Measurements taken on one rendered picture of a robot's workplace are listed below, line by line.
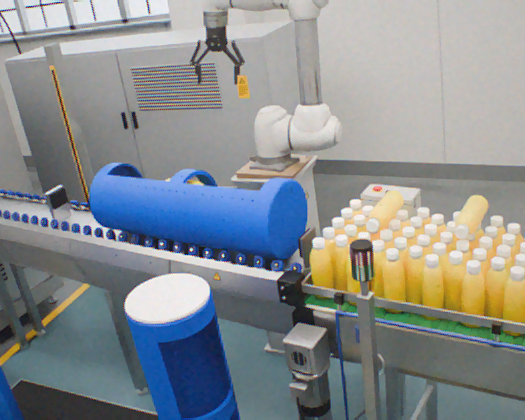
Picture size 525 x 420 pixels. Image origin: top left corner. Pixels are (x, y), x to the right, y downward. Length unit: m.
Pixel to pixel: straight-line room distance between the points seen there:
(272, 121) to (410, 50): 2.22
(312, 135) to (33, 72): 2.66
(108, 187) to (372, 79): 2.87
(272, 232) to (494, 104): 3.01
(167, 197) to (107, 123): 2.27
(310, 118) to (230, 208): 0.73
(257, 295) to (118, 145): 2.52
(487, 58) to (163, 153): 2.40
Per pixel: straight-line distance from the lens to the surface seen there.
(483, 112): 4.90
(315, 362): 2.04
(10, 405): 3.07
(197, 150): 4.24
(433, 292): 1.93
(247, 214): 2.16
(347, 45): 4.97
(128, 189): 2.52
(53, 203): 3.05
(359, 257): 1.67
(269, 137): 2.85
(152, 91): 4.27
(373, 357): 1.88
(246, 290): 2.33
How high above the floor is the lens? 2.08
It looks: 26 degrees down
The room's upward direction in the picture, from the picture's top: 9 degrees counter-clockwise
